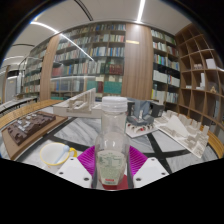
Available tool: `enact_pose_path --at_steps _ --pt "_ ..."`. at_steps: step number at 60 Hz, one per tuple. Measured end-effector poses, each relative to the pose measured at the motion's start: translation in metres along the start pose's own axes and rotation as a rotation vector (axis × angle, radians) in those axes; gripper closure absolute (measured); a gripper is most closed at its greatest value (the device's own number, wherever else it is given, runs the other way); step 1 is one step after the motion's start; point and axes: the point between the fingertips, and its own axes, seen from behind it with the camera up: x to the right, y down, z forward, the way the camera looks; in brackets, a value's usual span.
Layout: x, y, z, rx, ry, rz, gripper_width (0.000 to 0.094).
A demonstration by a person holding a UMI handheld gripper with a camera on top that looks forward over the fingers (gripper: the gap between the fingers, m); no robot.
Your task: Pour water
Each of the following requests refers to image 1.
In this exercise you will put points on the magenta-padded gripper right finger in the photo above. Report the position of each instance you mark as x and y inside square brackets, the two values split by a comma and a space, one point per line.
[150, 170]

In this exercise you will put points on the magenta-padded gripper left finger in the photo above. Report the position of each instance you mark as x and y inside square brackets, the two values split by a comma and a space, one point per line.
[75, 170]

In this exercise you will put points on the clear plastic bottle white cap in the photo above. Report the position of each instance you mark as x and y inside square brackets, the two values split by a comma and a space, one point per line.
[112, 146]

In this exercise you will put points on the light blue spoon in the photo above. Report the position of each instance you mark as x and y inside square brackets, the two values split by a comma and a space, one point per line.
[63, 151]

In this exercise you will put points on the white cup yellow rim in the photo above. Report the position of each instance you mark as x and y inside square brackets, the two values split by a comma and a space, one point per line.
[50, 155]

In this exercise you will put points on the white city architectural model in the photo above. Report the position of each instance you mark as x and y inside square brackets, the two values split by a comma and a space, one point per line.
[183, 131]

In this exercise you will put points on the grey building architectural model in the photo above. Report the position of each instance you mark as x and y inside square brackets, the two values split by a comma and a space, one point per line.
[143, 113]

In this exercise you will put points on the brown model on wooden board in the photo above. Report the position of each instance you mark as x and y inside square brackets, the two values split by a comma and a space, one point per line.
[30, 126]

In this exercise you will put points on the beige ramp architectural model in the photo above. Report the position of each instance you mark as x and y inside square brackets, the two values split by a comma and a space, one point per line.
[76, 105]

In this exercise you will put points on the narrow bookshelf with books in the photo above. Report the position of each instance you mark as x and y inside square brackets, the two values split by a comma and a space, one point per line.
[165, 66]

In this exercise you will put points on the distant bookshelf with books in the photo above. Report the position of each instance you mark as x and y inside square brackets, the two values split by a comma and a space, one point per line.
[33, 71]

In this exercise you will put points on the wooden cubby shelf unit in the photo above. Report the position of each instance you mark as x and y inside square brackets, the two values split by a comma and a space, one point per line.
[203, 73]

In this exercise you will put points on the wide bookshelf with books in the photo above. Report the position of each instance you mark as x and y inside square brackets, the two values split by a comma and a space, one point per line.
[90, 53]

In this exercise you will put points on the white ceiling light strip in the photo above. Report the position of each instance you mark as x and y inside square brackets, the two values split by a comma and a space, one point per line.
[141, 10]

